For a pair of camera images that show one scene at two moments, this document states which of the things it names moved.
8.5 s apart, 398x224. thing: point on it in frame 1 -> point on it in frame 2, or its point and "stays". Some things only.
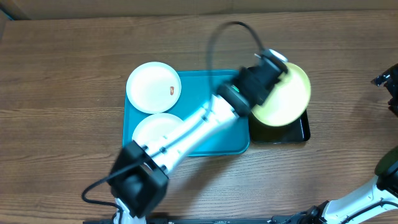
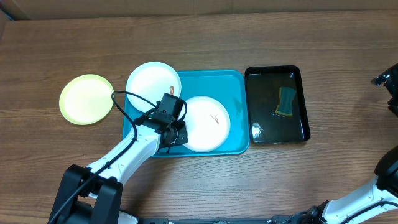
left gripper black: (243, 73) -> (184, 137)
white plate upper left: (153, 87) stays
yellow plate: (286, 102) -> (86, 99)
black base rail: (296, 218) stays
